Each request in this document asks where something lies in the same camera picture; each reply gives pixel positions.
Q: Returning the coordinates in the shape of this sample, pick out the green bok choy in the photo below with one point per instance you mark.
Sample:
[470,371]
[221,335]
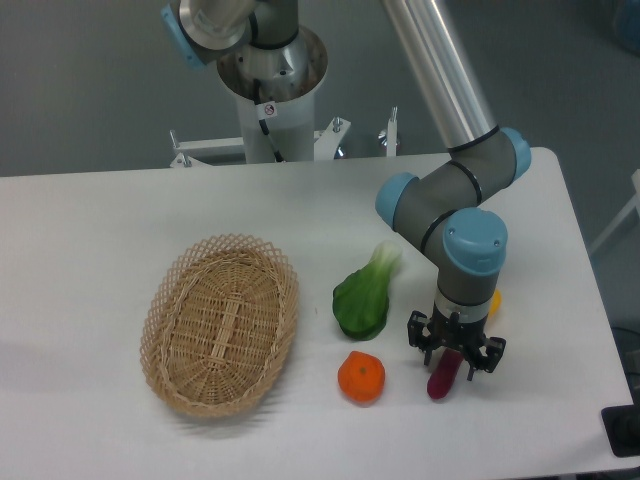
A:
[360,303]

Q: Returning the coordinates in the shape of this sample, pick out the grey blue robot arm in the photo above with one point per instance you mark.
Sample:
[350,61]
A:
[440,214]

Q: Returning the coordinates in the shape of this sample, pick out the black device at table edge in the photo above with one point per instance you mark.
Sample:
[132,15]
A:
[622,428]

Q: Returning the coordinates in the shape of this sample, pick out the yellow mango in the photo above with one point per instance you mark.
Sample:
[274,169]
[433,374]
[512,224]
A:
[495,302]

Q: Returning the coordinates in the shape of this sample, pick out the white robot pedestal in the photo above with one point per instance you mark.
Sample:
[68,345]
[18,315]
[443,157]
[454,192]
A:
[274,93]

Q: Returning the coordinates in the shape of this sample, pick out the purple sweet potato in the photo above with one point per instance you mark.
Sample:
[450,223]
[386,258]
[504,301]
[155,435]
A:
[443,377]

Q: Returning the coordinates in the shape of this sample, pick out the orange tangerine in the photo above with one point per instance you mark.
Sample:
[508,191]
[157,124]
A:
[361,377]

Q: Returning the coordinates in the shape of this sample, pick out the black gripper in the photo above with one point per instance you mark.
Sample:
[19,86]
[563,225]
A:
[482,353]

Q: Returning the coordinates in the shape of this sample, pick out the white frame at right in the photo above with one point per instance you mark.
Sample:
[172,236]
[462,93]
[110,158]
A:
[621,223]

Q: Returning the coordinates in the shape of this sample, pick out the woven wicker basket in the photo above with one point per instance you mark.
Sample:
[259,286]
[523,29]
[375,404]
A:
[220,326]

